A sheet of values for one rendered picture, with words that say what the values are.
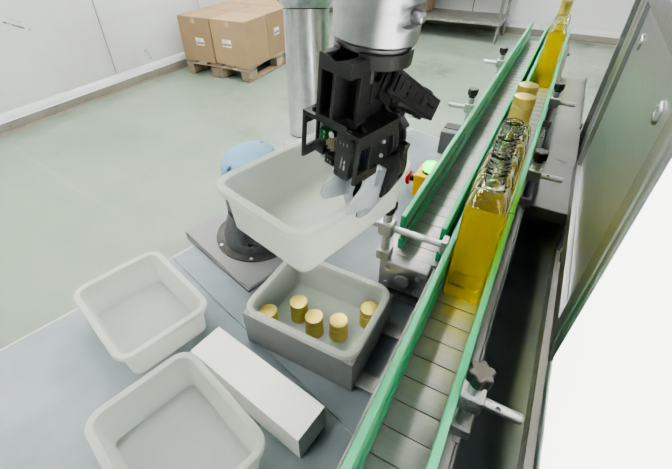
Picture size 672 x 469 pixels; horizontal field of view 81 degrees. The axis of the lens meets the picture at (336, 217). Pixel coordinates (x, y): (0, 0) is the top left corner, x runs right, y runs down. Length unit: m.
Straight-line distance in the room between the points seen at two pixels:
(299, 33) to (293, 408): 0.63
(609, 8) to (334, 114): 6.28
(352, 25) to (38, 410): 0.76
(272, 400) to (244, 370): 0.07
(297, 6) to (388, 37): 0.47
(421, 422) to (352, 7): 0.48
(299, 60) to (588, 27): 5.98
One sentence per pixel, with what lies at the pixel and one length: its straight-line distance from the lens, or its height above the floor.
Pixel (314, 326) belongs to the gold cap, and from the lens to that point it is 0.74.
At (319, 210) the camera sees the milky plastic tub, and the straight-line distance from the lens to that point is 0.57.
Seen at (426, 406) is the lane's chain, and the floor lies 0.88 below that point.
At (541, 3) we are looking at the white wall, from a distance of 6.58.
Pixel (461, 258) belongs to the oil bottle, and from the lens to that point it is 0.65.
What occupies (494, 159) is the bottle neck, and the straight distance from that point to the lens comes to 0.56.
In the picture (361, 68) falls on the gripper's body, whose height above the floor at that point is 1.30.
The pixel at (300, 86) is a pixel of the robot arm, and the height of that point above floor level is 1.13.
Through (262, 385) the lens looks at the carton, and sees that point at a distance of 0.68.
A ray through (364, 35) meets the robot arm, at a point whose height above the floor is 1.32.
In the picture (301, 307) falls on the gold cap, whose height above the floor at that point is 0.81.
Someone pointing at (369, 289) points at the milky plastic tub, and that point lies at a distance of 0.77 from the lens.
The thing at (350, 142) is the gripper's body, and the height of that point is 1.23.
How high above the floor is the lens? 1.40
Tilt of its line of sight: 38 degrees down
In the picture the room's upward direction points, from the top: straight up
